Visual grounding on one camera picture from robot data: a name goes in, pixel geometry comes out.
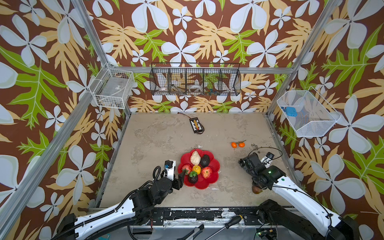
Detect white wire basket right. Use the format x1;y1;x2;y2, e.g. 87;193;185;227
277;87;342;138

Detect black wire basket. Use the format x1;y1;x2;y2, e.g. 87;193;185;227
149;63;242;96

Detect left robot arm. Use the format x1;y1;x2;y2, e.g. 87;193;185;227
52;170;186;240

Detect white wire basket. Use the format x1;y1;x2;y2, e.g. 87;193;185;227
90;68;135;109
277;87;342;138

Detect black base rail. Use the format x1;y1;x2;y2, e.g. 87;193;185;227
147;207;261;226

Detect aluminium frame post back left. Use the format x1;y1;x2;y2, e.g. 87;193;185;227
72;1;131;118

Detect red apple with leaf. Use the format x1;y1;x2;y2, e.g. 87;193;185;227
182;164;193;176

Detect grey pliers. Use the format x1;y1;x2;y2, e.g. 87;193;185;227
177;224;205;240

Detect red flower-shaped fruit bowl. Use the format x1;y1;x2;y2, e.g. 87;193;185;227
178;149;221;190

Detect aluminium frame post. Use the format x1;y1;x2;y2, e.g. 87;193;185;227
72;1;131;118
266;1;342;116

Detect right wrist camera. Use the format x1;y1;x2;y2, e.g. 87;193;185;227
261;152;275;168

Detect aluminium frame post back right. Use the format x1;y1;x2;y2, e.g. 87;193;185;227
266;1;342;116

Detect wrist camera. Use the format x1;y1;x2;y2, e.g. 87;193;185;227
261;152;275;168
164;160;176;181

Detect blue object in basket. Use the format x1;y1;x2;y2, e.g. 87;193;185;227
284;107;298;117

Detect brown round fruit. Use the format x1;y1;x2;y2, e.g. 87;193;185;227
252;185;263;195

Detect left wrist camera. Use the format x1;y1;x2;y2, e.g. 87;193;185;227
164;160;176;181

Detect white wire basket left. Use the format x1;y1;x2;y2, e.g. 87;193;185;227
90;68;135;109

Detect dark avocado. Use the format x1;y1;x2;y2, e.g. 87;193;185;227
200;155;211;168

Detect orange tangerines on twig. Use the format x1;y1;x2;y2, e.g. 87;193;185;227
231;140;246;149

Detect yellow wrinkled pear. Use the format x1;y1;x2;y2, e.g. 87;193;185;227
193;165;202;175

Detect black-handled screwdriver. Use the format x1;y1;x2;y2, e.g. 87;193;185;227
206;215;243;240

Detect dark purple mangosteen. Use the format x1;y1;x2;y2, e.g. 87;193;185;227
188;171;199;185

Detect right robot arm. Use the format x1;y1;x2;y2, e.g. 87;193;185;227
238;153;361;240

